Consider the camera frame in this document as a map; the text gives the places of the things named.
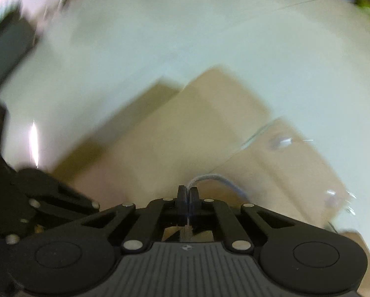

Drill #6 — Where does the crumpled clear tape piece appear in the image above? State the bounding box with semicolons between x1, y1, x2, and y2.
324;187;357;215

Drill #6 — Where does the round clear sticker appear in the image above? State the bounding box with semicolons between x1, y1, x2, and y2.
270;134;294;151

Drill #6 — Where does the dark grey box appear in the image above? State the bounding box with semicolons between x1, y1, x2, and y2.
0;19;37;91

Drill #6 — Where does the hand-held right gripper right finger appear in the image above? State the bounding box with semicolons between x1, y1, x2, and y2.
189;187;297;252

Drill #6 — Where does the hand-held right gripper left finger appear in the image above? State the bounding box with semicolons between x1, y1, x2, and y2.
79;185;187;252

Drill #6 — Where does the flattened cardboard box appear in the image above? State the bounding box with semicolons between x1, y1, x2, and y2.
52;65;370;297

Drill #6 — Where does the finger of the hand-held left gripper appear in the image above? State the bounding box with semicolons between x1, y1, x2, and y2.
14;169;100;224

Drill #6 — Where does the white shoelace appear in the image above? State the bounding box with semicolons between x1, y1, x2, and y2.
185;174;250;200

